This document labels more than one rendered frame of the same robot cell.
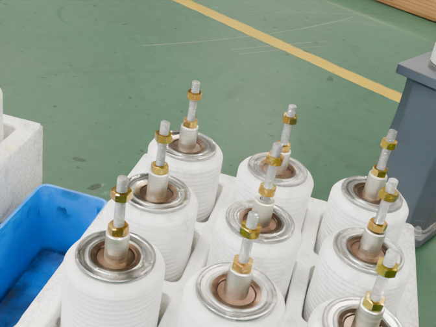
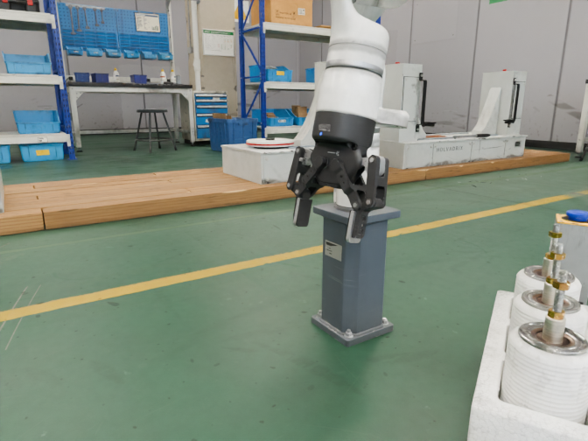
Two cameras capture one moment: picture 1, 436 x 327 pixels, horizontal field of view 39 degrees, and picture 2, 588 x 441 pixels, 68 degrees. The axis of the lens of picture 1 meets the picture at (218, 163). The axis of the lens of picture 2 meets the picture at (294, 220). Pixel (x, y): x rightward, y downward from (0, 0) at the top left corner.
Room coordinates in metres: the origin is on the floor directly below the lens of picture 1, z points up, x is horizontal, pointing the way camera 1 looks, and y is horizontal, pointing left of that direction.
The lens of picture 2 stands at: (0.82, 0.61, 0.53)
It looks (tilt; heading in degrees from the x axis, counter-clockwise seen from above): 15 degrees down; 290
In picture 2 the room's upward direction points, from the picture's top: straight up
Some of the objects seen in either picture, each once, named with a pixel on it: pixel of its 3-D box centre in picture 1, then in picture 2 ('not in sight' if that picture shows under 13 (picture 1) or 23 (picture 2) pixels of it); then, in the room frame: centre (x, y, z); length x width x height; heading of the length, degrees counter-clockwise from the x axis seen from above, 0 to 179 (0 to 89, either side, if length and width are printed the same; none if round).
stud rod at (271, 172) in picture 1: (270, 175); not in sight; (0.55, -0.06, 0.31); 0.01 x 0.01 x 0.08
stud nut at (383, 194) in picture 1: (388, 194); not in sight; (0.53, -0.17, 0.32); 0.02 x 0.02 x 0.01; 26
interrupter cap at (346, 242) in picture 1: (368, 251); not in sight; (0.53, -0.17, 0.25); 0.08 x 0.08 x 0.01
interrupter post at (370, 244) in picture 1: (371, 241); not in sight; (0.53, -0.17, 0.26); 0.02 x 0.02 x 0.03
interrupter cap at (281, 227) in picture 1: (259, 221); not in sight; (0.55, -0.06, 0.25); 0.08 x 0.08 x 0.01
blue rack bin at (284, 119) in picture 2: not in sight; (272, 117); (3.05, -4.80, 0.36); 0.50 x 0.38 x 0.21; 143
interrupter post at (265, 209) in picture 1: (262, 211); not in sight; (0.55, -0.06, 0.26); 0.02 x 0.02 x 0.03
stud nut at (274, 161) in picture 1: (274, 158); not in sight; (0.55, -0.06, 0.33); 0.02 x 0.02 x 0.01; 78
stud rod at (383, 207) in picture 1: (382, 211); not in sight; (0.53, -0.17, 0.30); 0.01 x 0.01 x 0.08
